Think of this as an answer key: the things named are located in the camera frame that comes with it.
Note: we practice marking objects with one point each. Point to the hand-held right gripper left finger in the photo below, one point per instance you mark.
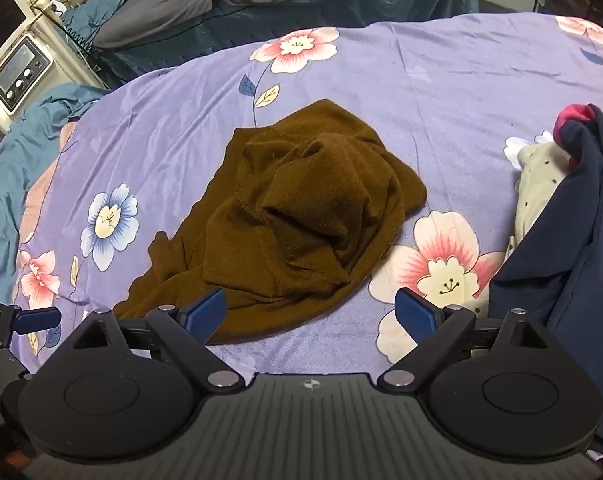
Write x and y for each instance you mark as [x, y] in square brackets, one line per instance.
[207, 311]

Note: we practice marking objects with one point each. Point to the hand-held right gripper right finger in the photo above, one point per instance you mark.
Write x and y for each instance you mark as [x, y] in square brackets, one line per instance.
[413, 311]

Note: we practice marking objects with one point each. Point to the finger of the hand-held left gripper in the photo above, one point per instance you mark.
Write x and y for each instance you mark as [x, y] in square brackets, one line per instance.
[37, 318]

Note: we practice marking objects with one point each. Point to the brown knit garment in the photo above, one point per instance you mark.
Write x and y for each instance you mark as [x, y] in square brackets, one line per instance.
[301, 220]

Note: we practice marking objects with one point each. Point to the navy garment with pink trim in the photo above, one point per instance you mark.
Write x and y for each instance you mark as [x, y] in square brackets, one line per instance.
[571, 260]

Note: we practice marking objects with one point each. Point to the cream dotted garment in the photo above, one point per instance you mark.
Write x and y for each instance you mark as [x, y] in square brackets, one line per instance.
[536, 180]

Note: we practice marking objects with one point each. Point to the purple floral bedsheet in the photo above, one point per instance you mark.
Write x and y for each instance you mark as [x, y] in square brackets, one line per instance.
[391, 110]

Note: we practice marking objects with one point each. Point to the white machine with control panel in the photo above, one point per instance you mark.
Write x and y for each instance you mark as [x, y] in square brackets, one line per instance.
[36, 75]

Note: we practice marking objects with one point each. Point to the dark teal bed cover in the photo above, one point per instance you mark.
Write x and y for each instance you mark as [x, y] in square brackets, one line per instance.
[291, 15]

